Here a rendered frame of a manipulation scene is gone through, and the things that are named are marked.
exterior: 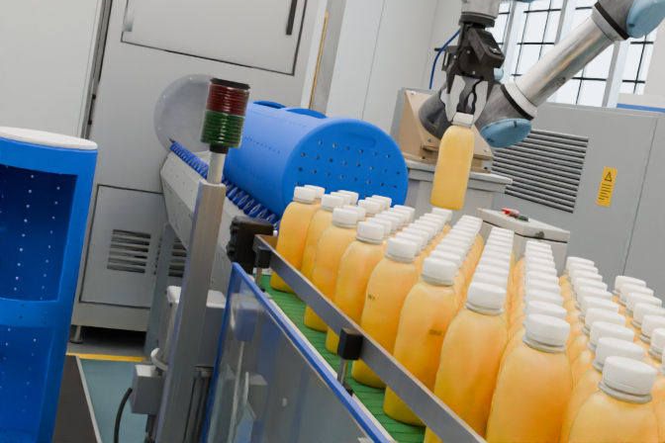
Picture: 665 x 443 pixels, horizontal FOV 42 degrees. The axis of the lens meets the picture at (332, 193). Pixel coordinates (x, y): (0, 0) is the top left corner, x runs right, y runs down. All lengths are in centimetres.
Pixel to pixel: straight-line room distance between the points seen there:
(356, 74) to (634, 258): 447
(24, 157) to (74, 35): 461
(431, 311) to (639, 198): 235
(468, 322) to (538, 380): 13
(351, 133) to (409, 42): 580
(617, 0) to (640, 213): 134
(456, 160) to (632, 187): 165
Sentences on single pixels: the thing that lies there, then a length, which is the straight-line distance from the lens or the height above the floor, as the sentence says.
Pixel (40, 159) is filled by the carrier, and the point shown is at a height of 99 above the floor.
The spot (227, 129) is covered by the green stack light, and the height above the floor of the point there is 119.
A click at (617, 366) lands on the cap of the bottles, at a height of 109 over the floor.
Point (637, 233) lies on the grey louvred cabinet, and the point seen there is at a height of 100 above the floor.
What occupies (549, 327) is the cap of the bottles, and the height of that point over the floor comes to 109.
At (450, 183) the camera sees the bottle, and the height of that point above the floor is 114.
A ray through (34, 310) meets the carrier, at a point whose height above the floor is 60.
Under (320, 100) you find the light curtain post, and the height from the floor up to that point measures 127.
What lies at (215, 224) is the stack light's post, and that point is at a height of 104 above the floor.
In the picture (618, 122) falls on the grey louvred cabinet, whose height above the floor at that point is 139.
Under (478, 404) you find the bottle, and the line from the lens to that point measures 93.
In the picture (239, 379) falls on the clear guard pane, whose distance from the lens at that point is 140.
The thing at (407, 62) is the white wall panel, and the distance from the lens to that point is 762.
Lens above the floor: 125
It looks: 5 degrees down
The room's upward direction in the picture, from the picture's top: 11 degrees clockwise
